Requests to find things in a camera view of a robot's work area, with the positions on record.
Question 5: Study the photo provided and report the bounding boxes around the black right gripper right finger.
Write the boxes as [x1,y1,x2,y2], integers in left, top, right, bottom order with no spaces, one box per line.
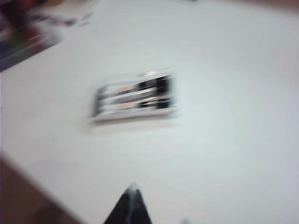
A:
[132,183,153,224]

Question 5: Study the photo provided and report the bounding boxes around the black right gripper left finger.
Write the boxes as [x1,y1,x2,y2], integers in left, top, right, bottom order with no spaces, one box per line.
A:
[102,183,134,224]

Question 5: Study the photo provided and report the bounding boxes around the clear plastic packaging box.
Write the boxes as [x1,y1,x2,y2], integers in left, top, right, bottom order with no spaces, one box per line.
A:
[88,67,182,128]

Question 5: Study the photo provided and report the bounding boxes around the white marker gray caps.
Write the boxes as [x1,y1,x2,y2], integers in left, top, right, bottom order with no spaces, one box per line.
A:
[97,108,175,119]

